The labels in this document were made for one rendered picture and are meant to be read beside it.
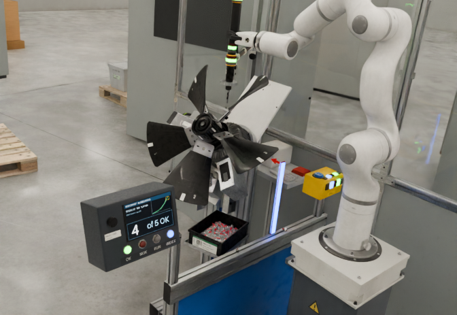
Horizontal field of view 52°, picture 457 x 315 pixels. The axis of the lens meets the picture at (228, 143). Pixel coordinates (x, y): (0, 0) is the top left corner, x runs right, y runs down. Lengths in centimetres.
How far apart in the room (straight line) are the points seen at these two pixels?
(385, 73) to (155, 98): 362
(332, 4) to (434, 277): 146
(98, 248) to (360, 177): 82
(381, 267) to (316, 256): 21
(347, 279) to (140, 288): 174
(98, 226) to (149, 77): 365
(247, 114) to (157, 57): 251
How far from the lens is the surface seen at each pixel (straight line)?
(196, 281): 177
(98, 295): 304
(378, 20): 145
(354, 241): 169
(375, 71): 151
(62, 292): 309
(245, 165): 193
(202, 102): 226
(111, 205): 136
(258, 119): 235
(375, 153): 153
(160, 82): 482
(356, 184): 159
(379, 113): 155
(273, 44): 180
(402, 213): 249
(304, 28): 170
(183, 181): 208
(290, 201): 289
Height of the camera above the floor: 190
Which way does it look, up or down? 21 degrees down
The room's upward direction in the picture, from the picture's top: 6 degrees clockwise
